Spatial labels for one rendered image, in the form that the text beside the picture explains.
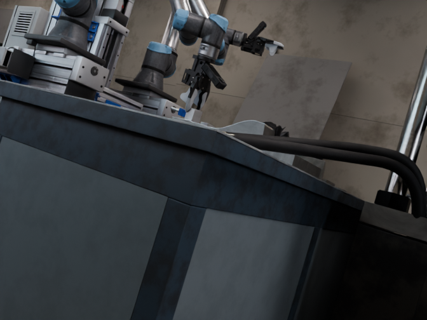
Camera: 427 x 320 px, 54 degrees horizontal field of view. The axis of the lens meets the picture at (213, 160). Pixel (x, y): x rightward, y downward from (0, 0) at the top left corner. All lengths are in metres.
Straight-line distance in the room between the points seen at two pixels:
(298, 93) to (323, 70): 0.36
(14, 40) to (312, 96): 3.14
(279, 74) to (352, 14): 1.04
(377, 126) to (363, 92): 0.41
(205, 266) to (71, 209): 0.29
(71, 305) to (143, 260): 0.19
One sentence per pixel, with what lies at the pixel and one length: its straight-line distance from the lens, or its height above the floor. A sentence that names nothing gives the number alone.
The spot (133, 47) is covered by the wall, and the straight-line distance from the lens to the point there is 6.64.
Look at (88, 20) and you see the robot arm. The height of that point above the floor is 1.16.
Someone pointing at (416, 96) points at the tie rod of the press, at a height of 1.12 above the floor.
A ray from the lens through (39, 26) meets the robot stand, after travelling 2.17.
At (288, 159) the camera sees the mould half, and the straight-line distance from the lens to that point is 1.28.
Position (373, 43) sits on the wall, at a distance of 4.97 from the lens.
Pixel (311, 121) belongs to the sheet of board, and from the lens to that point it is 4.40.
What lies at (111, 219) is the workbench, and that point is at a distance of 0.80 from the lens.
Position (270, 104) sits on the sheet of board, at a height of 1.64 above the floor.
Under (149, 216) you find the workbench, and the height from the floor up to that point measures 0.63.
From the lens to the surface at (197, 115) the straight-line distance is 1.58.
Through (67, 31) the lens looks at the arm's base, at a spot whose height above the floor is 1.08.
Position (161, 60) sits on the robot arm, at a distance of 2.08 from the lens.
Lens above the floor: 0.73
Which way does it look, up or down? 2 degrees up
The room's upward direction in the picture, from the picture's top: 17 degrees clockwise
